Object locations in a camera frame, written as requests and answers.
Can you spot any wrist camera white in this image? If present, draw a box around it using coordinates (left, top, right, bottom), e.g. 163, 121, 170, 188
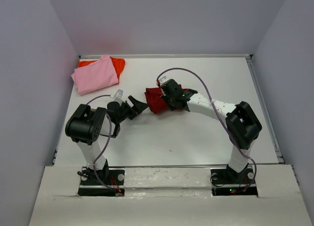
110, 89, 124, 104
157, 76, 168, 87

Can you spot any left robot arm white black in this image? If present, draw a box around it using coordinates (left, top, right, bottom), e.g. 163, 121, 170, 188
65, 96, 149, 181

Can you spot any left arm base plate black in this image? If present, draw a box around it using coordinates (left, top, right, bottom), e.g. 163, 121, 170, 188
78, 168, 125, 197

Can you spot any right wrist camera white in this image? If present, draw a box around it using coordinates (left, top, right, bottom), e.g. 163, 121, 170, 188
157, 76, 168, 87

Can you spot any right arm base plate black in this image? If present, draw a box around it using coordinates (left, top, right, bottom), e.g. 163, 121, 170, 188
209, 168, 258, 197

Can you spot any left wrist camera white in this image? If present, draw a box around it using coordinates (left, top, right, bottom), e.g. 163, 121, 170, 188
110, 89, 124, 104

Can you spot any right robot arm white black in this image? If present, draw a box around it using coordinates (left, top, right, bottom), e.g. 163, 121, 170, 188
158, 77, 262, 179

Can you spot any orange folded t shirt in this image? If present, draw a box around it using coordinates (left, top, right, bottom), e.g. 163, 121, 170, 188
76, 55, 125, 84

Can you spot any dark red t shirt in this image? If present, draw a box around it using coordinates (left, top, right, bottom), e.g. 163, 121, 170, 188
144, 86, 171, 114

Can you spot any pink folded t shirt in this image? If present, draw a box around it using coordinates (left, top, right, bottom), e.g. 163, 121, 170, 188
71, 55, 119, 95

